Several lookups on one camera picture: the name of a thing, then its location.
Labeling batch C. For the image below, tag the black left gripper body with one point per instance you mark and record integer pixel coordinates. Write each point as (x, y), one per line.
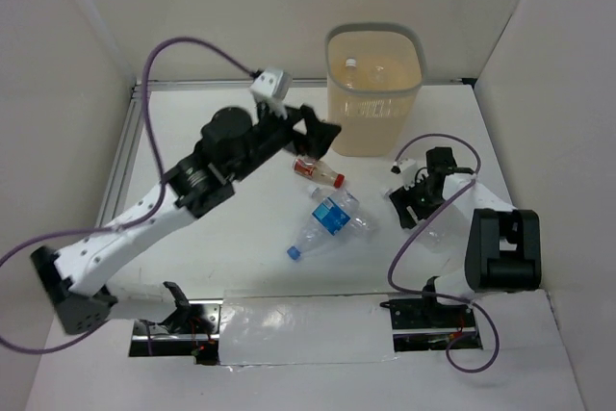
(298, 124)

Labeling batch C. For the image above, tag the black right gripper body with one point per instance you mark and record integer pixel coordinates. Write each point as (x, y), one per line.
(420, 190)

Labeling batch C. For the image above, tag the red cap juice bottle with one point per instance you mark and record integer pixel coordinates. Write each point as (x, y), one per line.
(318, 171)

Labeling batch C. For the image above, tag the clear bottle white cap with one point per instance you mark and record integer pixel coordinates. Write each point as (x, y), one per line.
(442, 233)

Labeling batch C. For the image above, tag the blue label water bottle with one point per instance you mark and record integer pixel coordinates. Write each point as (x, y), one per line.
(310, 237)

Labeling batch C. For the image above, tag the clear bottle front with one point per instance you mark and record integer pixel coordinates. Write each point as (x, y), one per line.
(354, 77)

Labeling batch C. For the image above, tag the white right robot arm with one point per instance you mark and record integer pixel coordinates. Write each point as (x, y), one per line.
(502, 251)

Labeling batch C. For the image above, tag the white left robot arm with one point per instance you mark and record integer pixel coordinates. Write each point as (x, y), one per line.
(76, 277)

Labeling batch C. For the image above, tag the beige plastic waste bin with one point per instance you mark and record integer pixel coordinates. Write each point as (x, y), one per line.
(371, 119)

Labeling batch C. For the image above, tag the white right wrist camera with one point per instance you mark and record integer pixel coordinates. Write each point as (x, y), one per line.
(406, 170)

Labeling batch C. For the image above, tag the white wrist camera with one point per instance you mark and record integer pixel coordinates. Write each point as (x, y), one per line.
(406, 170)
(271, 87)

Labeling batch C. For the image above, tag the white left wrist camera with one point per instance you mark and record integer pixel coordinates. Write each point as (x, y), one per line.
(271, 87)

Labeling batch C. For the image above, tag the aluminium frame rail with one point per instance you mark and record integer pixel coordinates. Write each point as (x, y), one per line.
(441, 115)

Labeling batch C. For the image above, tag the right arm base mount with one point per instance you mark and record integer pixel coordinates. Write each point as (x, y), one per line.
(422, 324)

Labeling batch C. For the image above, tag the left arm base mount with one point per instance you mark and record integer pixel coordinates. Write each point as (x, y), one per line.
(191, 330)

